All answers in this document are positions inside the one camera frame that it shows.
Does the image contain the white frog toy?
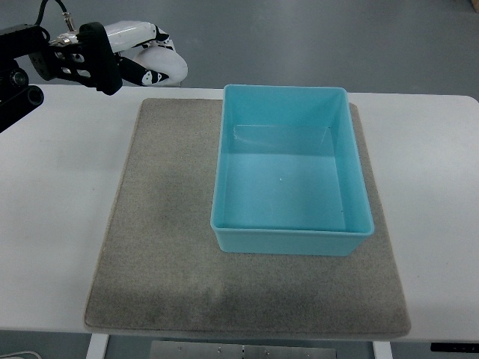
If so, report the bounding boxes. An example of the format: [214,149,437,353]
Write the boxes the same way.
[133,46,188,87]

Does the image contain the white table leg left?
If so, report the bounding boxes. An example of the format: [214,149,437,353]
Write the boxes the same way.
[85,334,109,359]

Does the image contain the blue plastic box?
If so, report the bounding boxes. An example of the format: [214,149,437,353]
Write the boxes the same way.
[210,85,375,257]

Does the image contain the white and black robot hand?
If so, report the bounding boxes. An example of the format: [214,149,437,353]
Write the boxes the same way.
[55,20,177,88]

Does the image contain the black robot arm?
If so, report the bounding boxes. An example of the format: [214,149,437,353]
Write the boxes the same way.
[1,1,123,131]

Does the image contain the white table leg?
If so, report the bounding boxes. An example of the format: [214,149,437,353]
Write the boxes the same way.
[85,334,109,359]
[373,341,393,359]

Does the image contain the white table leg right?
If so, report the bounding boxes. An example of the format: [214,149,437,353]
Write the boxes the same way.
[373,341,393,359]

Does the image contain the white cable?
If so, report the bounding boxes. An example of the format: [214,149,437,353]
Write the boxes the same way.
[0,349,40,359]

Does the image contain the black table control panel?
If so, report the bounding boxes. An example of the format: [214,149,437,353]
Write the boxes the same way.
[430,343,479,354]

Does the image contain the metal base plate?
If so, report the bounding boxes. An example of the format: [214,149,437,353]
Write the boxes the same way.
[149,340,337,359]

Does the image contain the grey felt mat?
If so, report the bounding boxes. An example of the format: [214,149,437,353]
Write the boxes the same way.
[84,98,411,340]

